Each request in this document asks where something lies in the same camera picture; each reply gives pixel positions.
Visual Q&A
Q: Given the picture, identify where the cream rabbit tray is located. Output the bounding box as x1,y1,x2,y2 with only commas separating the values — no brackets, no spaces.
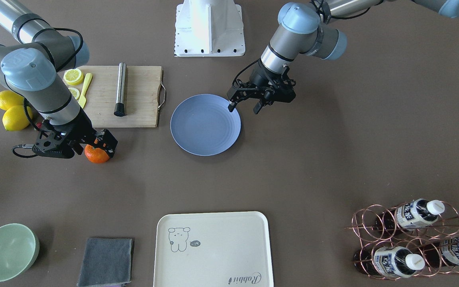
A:
153,211,275,287

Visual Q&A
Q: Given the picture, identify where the whole lemon lower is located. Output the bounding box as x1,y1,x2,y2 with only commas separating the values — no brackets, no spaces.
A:
2,105,30,131

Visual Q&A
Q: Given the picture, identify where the orange fruit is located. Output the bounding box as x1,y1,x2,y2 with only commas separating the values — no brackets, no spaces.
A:
84,145,110,163

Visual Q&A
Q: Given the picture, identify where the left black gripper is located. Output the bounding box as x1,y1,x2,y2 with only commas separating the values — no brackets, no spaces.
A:
227,60,296,114

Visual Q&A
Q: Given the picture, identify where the lemon half upper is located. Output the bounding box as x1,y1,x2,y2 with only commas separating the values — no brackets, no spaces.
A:
63,68,84,86

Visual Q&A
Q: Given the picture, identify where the green bowl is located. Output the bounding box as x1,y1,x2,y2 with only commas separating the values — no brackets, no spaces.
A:
0,223,40,282

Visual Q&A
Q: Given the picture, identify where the grey folded cloth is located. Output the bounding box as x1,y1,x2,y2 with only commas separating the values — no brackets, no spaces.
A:
77,237,133,287

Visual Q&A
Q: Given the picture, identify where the tea bottle back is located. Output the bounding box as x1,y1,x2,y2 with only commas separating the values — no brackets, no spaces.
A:
373,199,445,236
420,236,459,267

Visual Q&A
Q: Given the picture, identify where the tea bottle front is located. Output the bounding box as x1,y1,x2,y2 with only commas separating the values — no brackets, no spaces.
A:
353,246,426,279

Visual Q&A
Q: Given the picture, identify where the blue round plate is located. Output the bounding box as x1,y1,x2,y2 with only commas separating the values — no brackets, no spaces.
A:
170,94,241,156

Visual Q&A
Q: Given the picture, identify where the copper wire bottle rack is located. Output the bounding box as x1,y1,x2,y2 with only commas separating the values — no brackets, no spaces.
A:
349,200,459,280

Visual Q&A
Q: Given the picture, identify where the steel muddler black tip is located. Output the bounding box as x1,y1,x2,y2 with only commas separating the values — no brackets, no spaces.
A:
114,62,126,117

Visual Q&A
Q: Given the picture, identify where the yellow plastic knife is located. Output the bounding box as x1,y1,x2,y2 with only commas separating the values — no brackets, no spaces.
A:
78,73,93,108

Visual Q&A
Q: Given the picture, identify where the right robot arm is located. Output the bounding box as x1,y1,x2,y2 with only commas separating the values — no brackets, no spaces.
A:
0,0,117,159

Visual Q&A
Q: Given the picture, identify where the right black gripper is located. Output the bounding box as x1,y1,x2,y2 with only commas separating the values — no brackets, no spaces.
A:
31,111,118,159

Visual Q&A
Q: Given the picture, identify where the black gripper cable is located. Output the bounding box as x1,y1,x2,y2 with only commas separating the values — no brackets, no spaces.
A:
12,100,43,159

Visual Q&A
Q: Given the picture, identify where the wooden cutting board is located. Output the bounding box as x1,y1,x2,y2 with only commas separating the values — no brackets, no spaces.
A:
79,65,163,130

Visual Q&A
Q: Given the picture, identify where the tea bottle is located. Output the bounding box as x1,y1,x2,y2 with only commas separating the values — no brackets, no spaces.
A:
373,199,445,236
420,236,459,267
353,246,426,279

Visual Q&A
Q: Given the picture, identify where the lemon half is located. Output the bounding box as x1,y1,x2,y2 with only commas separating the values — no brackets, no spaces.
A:
69,86,80,100
63,68,84,86

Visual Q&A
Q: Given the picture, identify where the whole lemon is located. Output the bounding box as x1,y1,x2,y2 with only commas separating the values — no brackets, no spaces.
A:
0,90,24,111
2,105,30,131

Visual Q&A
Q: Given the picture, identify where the whole lemon upper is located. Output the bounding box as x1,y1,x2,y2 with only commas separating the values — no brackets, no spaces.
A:
0,90,24,111

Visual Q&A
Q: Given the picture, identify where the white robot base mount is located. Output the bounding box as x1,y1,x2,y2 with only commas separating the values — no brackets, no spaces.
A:
174,0,246,57

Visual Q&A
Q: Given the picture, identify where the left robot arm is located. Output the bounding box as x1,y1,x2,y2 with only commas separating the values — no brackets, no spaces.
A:
227,0,381,113

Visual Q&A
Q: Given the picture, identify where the lemon half lower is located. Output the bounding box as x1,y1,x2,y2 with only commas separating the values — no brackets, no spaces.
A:
69,86,80,100

